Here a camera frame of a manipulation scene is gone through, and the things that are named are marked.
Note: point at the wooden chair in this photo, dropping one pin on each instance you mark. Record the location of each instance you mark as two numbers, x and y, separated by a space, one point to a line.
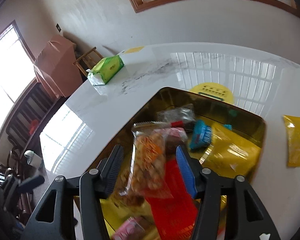
87 61

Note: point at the yellow round table sticker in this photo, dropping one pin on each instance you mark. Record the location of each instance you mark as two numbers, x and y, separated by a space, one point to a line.
215 91

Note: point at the clear fried-snack packet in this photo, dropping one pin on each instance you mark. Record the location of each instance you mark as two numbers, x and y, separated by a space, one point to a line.
148 163

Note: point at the pink wrapped snack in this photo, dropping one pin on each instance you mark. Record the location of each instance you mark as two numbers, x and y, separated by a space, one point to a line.
174 138

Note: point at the silver wrapped snack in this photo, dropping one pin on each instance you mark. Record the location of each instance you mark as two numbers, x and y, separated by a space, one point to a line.
184 113

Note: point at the blue striped snack packet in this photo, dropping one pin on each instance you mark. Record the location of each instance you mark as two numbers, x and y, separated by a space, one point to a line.
201 136

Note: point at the green tissue pack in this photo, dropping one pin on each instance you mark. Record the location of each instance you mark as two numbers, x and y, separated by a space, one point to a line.
105 70

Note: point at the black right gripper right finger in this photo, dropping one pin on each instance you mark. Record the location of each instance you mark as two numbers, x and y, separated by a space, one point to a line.
246 216

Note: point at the gold tin box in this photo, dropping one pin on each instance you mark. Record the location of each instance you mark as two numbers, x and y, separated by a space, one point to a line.
248 125

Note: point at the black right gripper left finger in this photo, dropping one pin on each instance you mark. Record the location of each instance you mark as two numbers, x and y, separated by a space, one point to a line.
53 217

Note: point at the gold foil snack packet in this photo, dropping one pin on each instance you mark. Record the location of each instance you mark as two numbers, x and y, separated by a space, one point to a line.
229 154

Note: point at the dark wooden shelf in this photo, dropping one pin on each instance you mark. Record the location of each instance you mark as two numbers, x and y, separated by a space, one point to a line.
33 111

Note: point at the red snack packet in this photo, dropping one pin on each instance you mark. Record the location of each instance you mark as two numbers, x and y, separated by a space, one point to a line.
174 217

